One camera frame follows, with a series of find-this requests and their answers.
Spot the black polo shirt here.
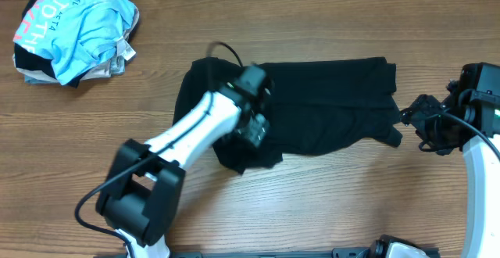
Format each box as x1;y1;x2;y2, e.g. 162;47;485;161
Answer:
173;56;403;175

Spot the light blue printed t-shirt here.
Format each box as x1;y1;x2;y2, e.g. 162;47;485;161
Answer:
12;0;138;86

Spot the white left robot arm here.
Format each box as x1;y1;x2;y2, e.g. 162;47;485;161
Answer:
96;82;270;257

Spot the grey folded garment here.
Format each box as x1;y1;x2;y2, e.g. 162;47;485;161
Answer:
16;38;136;84

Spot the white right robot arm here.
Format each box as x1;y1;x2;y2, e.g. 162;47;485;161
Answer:
400;95;499;257

